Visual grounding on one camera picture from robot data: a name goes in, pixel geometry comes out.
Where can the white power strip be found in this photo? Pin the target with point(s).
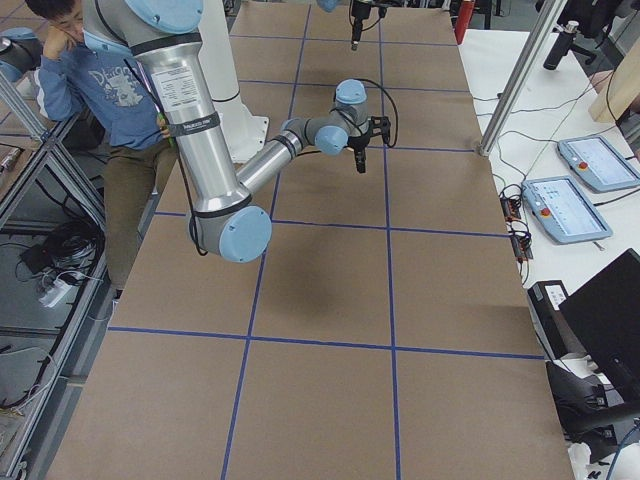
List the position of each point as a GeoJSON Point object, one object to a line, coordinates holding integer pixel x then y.
{"type": "Point", "coordinates": [55, 293]}

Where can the aluminium frame side table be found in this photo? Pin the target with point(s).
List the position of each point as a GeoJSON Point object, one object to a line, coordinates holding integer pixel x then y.
{"type": "Point", "coordinates": [51, 225]}

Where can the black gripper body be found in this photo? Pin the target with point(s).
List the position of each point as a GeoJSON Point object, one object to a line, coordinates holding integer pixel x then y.
{"type": "Point", "coordinates": [358, 144]}
{"type": "Point", "coordinates": [356, 21]}

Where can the black monitor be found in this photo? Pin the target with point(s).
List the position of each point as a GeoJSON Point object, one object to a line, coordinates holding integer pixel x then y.
{"type": "Point", "coordinates": [604, 315]}

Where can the seated person's hand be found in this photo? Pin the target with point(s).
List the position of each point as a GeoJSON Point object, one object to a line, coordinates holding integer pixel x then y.
{"type": "Point", "coordinates": [57, 41]}

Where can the wooden board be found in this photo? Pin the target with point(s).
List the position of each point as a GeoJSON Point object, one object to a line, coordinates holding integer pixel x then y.
{"type": "Point", "coordinates": [618, 90]}

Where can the blue teach pendant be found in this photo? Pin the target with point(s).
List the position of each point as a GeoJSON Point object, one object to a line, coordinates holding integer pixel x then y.
{"type": "Point", "coordinates": [598, 164]}
{"type": "Point", "coordinates": [563, 210]}

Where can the near blue teach pendant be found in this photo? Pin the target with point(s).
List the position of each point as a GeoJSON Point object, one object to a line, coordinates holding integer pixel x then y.
{"type": "Point", "coordinates": [563, 210]}

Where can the grey aluminium frame post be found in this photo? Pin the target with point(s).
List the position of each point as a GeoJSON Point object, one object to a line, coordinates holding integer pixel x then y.
{"type": "Point", "coordinates": [536, 39]}

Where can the green pen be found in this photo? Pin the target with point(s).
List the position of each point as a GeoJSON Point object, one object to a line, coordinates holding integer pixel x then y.
{"type": "Point", "coordinates": [164, 129]}

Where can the seated person blue hoodie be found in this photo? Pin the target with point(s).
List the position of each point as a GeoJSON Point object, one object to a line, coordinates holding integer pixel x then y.
{"type": "Point", "coordinates": [140, 159]}

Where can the orange black cable hub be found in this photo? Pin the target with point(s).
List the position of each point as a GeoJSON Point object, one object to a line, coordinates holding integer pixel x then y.
{"type": "Point", "coordinates": [517, 228]}

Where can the red cylinder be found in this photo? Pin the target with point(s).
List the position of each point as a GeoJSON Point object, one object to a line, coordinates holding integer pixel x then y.
{"type": "Point", "coordinates": [465, 13]}

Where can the black box top right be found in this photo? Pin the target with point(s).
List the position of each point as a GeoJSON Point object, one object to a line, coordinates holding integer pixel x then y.
{"type": "Point", "coordinates": [557, 337]}

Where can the far blue teach pendant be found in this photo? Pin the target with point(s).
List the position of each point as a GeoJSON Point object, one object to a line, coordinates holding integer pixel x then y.
{"type": "Point", "coordinates": [598, 164]}

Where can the black monitor arm base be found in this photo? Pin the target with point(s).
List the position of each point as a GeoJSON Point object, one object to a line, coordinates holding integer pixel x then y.
{"type": "Point", "coordinates": [591, 413]}

